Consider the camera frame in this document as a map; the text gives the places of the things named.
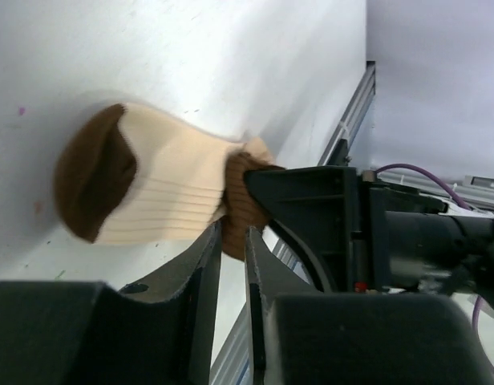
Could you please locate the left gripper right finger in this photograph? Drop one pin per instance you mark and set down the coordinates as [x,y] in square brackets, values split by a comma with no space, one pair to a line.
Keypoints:
[300,335]

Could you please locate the cream brown striped sock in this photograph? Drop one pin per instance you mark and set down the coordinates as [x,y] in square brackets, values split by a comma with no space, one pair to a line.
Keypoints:
[133,175]

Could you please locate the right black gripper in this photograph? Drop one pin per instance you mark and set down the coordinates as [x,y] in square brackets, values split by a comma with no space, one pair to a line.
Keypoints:
[353,233]

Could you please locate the aluminium frame rail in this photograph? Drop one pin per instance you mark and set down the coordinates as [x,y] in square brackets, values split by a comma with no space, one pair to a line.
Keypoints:
[232,365]

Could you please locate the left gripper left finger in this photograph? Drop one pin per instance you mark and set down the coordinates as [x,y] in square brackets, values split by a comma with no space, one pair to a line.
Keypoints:
[156,330]

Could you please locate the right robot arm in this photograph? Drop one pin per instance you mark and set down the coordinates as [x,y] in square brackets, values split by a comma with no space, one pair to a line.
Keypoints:
[478,267]

